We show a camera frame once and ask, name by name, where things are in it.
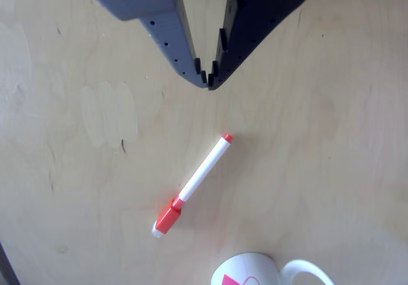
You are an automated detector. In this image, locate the white mug with pink print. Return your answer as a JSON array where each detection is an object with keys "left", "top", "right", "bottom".
[{"left": 209, "top": 251, "right": 335, "bottom": 285}]

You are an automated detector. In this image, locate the red and white marker pen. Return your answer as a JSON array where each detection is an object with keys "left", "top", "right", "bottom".
[{"left": 151, "top": 133, "right": 234, "bottom": 238}]

